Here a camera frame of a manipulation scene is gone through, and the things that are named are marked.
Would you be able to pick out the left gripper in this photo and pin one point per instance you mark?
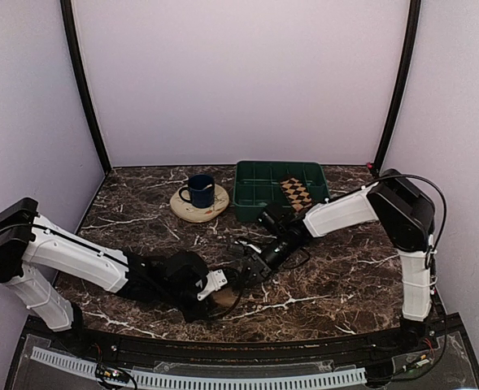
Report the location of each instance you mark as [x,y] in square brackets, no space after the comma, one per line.
[190,314]

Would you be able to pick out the black front rail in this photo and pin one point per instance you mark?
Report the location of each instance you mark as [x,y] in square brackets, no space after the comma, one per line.
[370,348]

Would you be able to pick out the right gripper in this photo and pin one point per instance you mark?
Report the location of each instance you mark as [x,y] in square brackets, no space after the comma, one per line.
[260,267]

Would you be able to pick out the brown argyle sock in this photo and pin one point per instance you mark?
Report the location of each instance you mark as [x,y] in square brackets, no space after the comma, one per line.
[296,193]

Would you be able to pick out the white slotted cable duct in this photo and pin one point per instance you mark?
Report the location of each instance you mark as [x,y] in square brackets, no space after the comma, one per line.
[171,377]

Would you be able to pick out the green divided plastic tray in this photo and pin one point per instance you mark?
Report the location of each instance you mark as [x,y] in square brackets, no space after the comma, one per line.
[258,184]

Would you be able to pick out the black frame post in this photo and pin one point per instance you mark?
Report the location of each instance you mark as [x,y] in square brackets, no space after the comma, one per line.
[409,41]
[78,68]

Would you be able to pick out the left black frame post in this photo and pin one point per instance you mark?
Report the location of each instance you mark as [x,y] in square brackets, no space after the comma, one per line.
[78,68]

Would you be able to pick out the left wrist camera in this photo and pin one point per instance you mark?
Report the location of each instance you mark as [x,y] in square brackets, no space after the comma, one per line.
[212,282]

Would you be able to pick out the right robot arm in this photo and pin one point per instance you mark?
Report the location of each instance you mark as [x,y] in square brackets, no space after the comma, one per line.
[405,212]

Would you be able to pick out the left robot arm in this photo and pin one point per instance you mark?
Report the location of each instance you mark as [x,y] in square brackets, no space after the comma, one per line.
[28,240]

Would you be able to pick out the right black frame post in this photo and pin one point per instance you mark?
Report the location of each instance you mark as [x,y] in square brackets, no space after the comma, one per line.
[409,41]

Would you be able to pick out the cream round coaster plate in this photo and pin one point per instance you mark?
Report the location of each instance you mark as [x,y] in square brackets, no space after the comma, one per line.
[187,212]

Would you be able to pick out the dark blue enamel mug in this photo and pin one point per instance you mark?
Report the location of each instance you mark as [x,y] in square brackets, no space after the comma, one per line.
[199,191]

